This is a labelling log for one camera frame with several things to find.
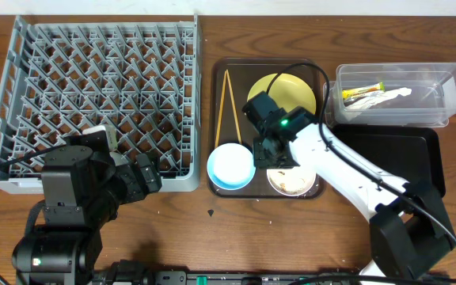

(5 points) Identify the light blue bowl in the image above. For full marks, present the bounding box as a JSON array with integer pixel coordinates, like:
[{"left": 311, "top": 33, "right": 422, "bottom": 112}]
[{"left": 207, "top": 143, "right": 256, "bottom": 191}]

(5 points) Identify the white bowl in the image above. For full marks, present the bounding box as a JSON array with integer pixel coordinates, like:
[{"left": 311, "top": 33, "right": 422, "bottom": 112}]
[{"left": 267, "top": 166, "right": 317, "bottom": 196}]

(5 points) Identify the wooden chopstick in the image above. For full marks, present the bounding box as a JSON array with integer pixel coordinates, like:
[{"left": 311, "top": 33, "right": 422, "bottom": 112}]
[
  {"left": 215, "top": 70, "right": 228, "bottom": 148},
  {"left": 226, "top": 70, "right": 242, "bottom": 144}
]

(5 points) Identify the green orange snack wrapper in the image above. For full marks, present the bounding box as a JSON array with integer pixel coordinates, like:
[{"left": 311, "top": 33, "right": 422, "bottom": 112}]
[{"left": 342, "top": 82, "right": 385, "bottom": 101}]

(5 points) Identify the white wrapper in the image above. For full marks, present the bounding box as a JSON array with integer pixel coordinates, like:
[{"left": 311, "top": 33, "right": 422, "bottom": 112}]
[{"left": 346, "top": 87, "right": 412, "bottom": 110}]

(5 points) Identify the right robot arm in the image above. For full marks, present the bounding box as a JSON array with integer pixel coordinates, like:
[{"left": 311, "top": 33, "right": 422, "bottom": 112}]
[{"left": 242, "top": 92, "right": 456, "bottom": 283}]

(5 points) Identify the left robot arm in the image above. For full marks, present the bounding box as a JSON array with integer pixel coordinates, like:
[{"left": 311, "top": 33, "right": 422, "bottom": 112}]
[{"left": 12, "top": 131, "right": 162, "bottom": 284}]

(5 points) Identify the grey dishwasher rack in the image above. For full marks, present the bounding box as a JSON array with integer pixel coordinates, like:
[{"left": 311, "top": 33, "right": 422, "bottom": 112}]
[{"left": 0, "top": 17, "right": 202, "bottom": 194}]

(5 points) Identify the yellow round plate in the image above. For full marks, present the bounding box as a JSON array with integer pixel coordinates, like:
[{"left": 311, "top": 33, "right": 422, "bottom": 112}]
[{"left": 268, "top": 74, "right": 317, "bottom": 114}]

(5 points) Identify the dark brown serving tray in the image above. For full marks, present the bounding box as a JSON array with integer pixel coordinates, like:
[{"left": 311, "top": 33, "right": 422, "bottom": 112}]
[{"left": 207, "top": 57, "right": 325, "bottom": 200}]

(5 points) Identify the black plastic tray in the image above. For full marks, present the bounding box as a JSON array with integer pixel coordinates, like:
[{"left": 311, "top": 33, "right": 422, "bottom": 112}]
[{"left": 332, "top": 124, "right": 446, "bottom": 196}]

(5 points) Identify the clear plastic bin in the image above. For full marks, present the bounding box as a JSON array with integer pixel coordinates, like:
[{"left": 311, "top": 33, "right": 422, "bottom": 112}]
[{"left": 323, "top": 63, "right": 456, "bottom": 127}]

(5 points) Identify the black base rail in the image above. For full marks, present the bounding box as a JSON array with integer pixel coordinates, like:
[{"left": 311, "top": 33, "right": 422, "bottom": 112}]
[{"left": 89, "top": 260, "right": 360, "bottom": 285}]

